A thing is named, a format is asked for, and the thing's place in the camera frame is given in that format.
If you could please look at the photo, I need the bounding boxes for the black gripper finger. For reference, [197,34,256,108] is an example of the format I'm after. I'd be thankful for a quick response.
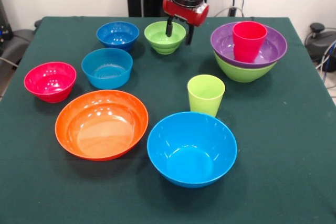
[184,24,195,46]
[165,15,175,37]

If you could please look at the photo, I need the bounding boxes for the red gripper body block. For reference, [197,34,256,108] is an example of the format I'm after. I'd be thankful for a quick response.
[162,0,210,27]

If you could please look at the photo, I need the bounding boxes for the small ribbed green bowl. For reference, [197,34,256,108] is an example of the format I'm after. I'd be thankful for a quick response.
[143,21,187,56]

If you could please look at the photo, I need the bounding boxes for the purple plastic bowl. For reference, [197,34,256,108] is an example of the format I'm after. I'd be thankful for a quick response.
[209,22,288,69]

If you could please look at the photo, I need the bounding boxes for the red plastic cup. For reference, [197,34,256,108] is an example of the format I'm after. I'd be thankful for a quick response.
[232,20,268,64]

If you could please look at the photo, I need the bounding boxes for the dark blue bowl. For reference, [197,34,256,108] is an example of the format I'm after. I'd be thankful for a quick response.
[96,21,140,52]

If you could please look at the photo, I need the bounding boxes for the large green bowl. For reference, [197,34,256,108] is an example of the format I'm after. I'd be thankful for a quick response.
[213,50,278,83]

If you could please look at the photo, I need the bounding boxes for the green plastic cup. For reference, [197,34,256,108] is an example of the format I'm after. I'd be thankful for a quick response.
[187,74,226,118]

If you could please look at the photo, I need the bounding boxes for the ribbed light blue bowl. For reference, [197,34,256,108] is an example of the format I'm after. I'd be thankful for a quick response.
[81,47,133,90]

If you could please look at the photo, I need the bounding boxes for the large light blue bowl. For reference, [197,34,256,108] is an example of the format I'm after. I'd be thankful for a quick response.
[146,111,238,189]

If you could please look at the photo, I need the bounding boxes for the orange plastic bowl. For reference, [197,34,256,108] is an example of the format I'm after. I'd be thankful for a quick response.
[54,89,150,162]

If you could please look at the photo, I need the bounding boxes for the pink plastic bowl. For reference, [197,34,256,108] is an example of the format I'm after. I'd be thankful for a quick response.
[23,61,77,104]

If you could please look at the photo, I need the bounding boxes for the black box device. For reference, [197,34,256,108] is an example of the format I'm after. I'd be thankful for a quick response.
[0,0,14,41]

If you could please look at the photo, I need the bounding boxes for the dark green table cloth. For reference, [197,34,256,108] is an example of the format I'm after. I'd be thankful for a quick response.
[0,16,336,224]

